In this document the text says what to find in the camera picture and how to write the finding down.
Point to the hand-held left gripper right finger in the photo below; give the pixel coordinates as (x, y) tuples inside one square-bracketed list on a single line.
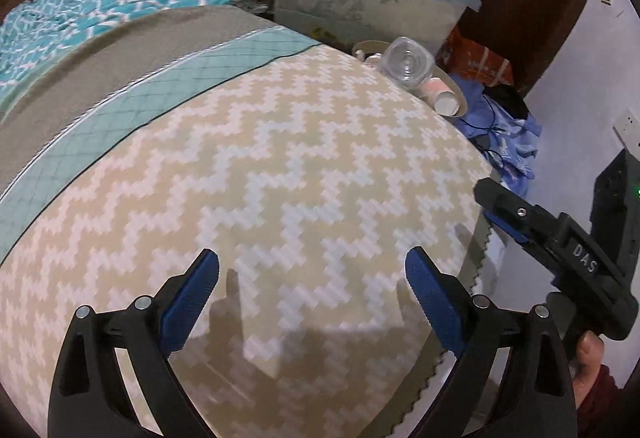
[(435, 303)]

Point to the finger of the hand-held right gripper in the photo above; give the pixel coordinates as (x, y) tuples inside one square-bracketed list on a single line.
[(515, 213)]

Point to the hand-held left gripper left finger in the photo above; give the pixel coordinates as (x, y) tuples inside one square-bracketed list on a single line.
[(190, 303)]

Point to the round cardboard bin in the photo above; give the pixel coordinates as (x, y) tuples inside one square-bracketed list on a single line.
[(457, 90)]

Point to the pink paper cup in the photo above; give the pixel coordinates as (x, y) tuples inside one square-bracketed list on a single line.
[(442, 97)]

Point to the clear plastic bottle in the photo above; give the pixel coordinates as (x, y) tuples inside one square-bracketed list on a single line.
[(407, 62)]

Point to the person's right forearm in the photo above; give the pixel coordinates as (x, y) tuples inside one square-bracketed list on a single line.
[(605, 408)]

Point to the person's right hand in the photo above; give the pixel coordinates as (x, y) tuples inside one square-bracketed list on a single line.
[(590, 355)]

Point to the blue clothes pile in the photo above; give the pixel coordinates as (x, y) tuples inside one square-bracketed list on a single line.
[(510, 142)]

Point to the orange bag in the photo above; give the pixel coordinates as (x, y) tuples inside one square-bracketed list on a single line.
[(482, 62)]

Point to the beige zigzag mat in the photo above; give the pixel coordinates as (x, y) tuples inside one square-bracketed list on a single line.
[(300, 178)]

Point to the grey teal quilted mat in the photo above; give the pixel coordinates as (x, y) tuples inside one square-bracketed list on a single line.
[(125, 82)]

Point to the white wall socket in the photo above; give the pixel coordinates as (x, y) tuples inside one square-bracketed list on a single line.
[(630, 127)]

